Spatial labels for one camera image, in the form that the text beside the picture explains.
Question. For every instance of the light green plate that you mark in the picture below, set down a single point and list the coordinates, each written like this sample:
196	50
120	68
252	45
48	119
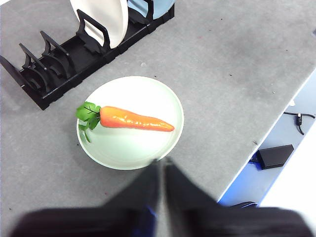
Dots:
133	145

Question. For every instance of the black power adapter box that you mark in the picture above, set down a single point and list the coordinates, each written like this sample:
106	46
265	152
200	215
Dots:
275	153

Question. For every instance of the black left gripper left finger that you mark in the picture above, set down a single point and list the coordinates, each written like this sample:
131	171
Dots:
103	214

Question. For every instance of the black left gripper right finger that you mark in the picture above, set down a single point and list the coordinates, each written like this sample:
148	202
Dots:
217	217

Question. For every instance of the blue plate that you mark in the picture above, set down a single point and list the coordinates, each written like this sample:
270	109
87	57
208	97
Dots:
158	8

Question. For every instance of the black plate rack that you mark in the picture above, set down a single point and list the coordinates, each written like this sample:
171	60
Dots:
74	56

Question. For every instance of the orange carrot with green leaves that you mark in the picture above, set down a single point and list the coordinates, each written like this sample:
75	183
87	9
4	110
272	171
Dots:
133	119

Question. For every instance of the beige plate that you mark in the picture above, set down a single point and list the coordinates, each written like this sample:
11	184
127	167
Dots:
108	19

